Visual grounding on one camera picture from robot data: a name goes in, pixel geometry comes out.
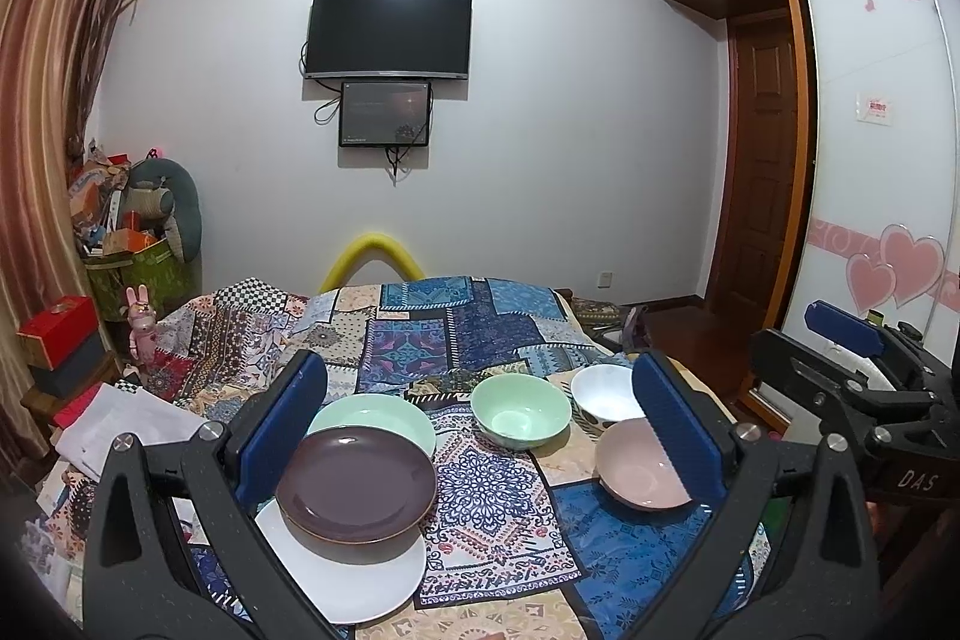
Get white dotted bowl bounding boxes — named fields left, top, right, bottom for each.
left=569, top=364, right=644, bottom=422

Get mint green bowl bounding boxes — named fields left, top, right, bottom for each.
left=469, top=374, right=571, bottom=450

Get small black monitor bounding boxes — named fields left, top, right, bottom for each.
left=338, top=80, right=433, bottom=148

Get mint green plate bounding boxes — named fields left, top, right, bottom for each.
left=308, top=393, right=436, bottom=458

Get dark grey box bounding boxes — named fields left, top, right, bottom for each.
left=29, top=331, right=104, bottom=398

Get pink bowl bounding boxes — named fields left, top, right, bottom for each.
left=596, top=419, right=692, bottom=512

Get red box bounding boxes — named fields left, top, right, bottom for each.
left=16, top=296, right=98, bottom=370

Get striped brown curtain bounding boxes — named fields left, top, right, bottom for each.
left=0, top=0, right=148, bottom=341

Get patchwork patterned tablecloth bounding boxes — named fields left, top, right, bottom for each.
left=145, top=276, right=711, bottom=638

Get white sliding door with hearts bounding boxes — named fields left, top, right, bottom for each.
left=784, top=0, right=958, bottom=359

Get grey green plush cushion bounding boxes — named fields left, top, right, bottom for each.
left=122, top=158, right=202, bottom=263

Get green storage box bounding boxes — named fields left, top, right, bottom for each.
left=83, top=239, right=194, bottom=321

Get pink bunny toy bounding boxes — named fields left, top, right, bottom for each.
left=125, top=284, right=158, bottom=364

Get white plate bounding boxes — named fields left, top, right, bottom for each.
left=256, top=500, right=427, bottom=626

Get black wall television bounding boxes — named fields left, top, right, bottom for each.
left=302, top=0, right=473, bottom=80

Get purple plate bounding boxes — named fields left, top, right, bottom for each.
left=275, top=425, right=438, bottom=546

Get white paper sheets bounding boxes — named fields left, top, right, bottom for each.
left=55, top=386, right=205, bottom=481

